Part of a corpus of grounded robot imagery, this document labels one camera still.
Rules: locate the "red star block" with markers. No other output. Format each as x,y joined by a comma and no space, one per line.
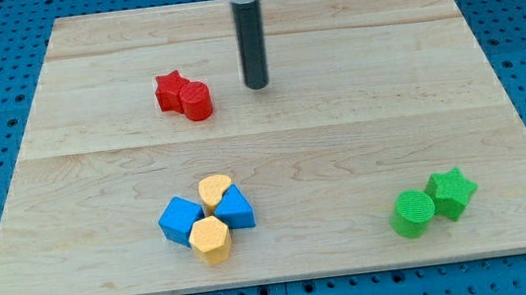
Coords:
168,91

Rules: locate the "green cylinder block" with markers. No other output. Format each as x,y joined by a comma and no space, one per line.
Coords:
413,211

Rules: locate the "wooden board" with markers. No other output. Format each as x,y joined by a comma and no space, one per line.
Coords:
366,99

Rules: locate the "yellow heart block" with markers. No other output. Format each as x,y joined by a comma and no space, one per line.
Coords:
211,191

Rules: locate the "blue triangle block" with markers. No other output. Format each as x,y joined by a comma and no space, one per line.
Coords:
235,210

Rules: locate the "green star block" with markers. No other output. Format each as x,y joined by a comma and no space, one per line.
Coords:
451,192

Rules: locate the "blue cube block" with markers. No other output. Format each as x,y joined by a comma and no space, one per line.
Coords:
178,218

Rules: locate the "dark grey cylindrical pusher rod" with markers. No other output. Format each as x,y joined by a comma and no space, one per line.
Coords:
248,22

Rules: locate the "yellow hexagon block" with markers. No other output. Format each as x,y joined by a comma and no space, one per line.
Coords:
210,240

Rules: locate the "red cylinder block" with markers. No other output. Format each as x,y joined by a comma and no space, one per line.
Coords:
196,101

